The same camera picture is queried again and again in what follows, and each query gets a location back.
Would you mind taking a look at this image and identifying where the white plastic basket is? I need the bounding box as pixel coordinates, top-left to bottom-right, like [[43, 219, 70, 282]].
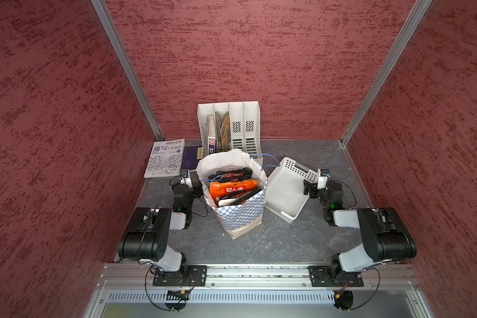
[[264, 157, 319, 223]]

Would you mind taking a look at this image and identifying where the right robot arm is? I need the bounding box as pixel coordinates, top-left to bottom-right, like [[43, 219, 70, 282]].
[[303, 180, 417, 287]]

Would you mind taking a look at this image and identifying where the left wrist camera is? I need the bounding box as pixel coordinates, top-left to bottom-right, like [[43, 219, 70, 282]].
[[180, 170, 201, 189]]

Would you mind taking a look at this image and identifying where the white file organizer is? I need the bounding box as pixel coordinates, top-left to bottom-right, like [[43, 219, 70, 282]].
[[197, 101, 263, 164]]

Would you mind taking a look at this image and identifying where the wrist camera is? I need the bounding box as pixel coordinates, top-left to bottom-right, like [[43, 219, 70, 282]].
[[180, 170, 201, 189], [317, 168, 330, 190]]

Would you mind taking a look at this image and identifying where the yellow comic book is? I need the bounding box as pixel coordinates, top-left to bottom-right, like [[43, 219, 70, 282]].
[[215, 112, 231, 152]]

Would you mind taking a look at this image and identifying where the right metal corner post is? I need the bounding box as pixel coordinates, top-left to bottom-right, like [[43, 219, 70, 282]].
[[341, 0, 432, 148]]

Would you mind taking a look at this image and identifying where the black red condiment packet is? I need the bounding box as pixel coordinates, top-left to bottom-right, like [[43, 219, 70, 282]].
[[208, 168, 253, 183]]

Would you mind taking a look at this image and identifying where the metal corner post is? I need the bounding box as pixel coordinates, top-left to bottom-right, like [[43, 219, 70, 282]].
[[341, 0, 432, 148], [91, 0, 165, 141]]

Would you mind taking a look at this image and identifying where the orange red condiment packet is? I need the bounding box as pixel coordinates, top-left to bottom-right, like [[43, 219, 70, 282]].
[[209, 180, 258, 199]]

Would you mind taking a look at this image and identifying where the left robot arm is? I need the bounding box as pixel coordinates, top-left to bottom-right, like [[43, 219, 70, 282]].
[[117, 182, 203, 286]]

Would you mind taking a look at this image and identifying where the dark blue book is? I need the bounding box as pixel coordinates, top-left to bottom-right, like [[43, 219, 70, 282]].
[[182, 146, 204, 170]]

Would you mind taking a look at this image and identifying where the white sketch book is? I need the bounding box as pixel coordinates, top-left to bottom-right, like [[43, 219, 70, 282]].
[[144, 139, 185, 178]]

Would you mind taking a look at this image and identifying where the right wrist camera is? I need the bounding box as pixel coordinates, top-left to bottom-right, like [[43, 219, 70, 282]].
[[317, 168, 330, 190]]

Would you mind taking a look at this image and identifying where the left metal corner post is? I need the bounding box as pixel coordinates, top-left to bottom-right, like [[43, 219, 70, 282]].
[[91, 0, 165, 141]]

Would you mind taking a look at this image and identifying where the blue spine book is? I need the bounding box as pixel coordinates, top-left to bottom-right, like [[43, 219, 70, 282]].
[[207, 115, 216, 155]]

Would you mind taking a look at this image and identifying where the checkered paper bag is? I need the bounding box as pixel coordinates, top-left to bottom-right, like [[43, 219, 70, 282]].
[[196, 149, 280, 239]]

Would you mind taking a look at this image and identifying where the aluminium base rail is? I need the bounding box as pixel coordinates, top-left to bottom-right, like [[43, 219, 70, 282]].
[[96, 263, 420, 290]]

